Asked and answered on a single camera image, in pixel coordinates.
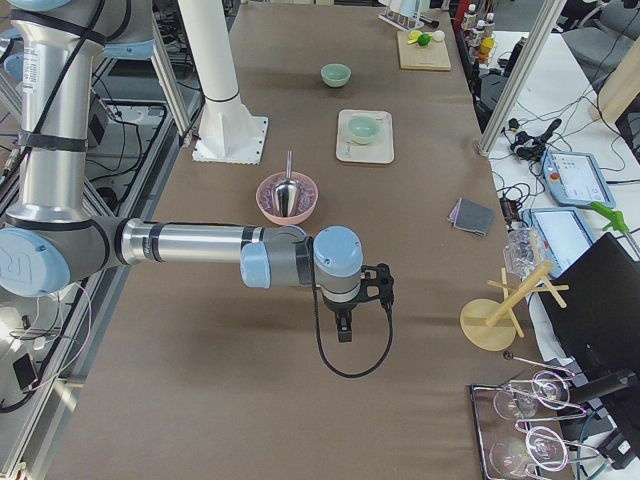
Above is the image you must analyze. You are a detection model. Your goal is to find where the white garlic bulb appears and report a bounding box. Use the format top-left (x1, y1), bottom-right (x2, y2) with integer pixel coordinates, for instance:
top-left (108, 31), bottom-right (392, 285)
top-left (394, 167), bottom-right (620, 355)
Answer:
top-left (432, 30), bottom-right (445, 42)

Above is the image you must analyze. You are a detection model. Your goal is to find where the aluminium frame post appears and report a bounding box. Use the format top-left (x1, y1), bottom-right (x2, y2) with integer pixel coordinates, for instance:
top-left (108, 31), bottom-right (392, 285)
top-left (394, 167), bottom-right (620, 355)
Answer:
top-left (477, 0), bottom-right (566, 157)

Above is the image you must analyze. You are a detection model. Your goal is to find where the black laptop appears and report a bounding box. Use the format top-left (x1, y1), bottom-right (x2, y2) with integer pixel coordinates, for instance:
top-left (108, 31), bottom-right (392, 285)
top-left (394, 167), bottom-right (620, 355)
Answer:
top-left (543, 233), bottom-right (639, 380)

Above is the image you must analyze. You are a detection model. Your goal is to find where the wooden cutting board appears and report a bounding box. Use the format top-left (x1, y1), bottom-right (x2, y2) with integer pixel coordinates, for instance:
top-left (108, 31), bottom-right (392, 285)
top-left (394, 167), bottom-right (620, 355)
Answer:
top-left (397, 31), bottom-right (451, 71)

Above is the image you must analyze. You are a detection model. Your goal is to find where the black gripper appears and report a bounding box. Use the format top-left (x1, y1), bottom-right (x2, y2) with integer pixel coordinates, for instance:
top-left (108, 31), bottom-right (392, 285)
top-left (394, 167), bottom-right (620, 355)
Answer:
top-left (323, 298), bottom-right (356, 343)

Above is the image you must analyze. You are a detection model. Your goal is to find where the pink bowl with ice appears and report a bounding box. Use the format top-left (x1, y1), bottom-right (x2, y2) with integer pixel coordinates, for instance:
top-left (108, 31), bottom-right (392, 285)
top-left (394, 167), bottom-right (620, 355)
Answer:
top-left (255, 172), bottom-right (319, 226)

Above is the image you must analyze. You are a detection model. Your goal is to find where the green bowl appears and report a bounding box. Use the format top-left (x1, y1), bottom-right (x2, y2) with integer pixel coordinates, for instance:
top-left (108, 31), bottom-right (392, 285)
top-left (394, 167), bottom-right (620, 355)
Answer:
top-left (347, 115), bottom-right (381, 145)
top-left (320, 63), bottom-right (351, 88)

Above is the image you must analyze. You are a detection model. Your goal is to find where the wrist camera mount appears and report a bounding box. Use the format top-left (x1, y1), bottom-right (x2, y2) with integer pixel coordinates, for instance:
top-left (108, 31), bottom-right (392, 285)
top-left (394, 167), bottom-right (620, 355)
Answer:
top-left (360, 263), bottom-right (395, 309)

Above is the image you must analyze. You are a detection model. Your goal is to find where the green lime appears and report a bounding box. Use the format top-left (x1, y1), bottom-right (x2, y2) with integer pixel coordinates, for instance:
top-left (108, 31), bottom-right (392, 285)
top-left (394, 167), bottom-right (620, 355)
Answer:
top-left (417, 34), bottom-right (431, 47)

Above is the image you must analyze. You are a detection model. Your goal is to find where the green handled tool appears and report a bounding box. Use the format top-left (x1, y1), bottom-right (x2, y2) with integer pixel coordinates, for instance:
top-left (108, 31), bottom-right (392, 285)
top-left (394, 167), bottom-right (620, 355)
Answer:
top-left (590, 201), bottom-right (629, 234)

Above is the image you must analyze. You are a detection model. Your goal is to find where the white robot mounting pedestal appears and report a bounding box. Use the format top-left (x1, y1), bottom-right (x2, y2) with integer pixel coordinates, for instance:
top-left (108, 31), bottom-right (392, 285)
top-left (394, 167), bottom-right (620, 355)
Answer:
top-left (179, 0), bottom-right (268, 165)

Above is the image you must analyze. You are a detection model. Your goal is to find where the teach pendant far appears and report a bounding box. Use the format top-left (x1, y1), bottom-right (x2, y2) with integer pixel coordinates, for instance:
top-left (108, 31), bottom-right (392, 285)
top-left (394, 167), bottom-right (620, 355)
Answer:
top-left (541, 150), bottom-right (616, 208)

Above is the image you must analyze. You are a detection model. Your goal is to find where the teach pendant near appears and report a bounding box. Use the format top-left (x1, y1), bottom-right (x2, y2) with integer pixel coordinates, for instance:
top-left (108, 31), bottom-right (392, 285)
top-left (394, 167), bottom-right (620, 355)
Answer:
top-left (522, 207), bottom-right (596, 277)

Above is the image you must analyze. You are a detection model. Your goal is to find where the metal ice scoop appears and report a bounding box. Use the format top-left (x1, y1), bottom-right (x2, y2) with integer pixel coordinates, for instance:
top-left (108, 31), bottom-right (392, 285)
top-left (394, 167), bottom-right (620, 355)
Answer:
top-left (272, 150), bottom-right (300, 217)

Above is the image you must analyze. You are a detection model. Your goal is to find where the wooden cup tree stand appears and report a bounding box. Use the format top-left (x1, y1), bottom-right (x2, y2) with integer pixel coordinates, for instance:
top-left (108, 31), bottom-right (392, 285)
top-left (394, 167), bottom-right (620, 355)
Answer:
top-left (460, 257), bottom-right (569, 352)

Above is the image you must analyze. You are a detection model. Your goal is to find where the teach pendant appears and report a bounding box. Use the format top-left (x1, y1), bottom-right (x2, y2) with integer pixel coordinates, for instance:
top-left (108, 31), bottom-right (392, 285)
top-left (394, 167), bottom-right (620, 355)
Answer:
top-left (522, 207), bottom-right (596, 277)
top-left (541, 150), bottom-right (616, 208)

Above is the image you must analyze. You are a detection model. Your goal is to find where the black tray with glasses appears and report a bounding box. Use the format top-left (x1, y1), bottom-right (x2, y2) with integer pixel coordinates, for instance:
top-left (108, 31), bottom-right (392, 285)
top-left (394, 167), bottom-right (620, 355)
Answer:
top-left (469, 369), bottom-right (599, 479)

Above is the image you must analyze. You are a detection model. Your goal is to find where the folded grey cloth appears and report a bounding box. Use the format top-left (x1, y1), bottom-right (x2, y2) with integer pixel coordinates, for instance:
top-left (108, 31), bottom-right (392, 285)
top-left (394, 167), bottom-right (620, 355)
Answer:
top-left (448, 198), bottom-right (495, 236)

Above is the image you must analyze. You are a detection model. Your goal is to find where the lemon slice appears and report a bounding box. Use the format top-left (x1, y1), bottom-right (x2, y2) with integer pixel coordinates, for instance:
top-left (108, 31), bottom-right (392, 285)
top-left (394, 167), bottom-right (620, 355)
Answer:
top-left (408, 31), bottom-right (424, 45)

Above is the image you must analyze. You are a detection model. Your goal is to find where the cream rabbit serving tray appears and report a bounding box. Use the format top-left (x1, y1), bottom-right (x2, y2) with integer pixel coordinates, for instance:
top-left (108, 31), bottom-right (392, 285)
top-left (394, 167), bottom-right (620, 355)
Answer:
top-left (336, 109), bottom-right (394, 164)

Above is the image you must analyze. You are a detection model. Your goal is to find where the green bowl on tray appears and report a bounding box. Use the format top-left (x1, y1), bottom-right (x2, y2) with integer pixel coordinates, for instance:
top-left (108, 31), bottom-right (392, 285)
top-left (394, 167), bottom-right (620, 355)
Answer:
top-left (347, 115), bottom-right (381, 145)

